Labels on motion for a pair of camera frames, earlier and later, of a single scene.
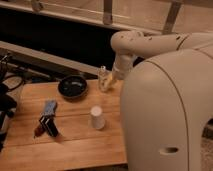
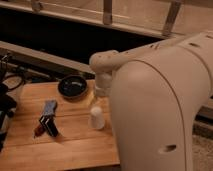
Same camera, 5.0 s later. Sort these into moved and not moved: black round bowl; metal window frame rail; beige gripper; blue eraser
Moved: beige gripper
Not moved: metal window frame rail; black round bowl; blue eraser
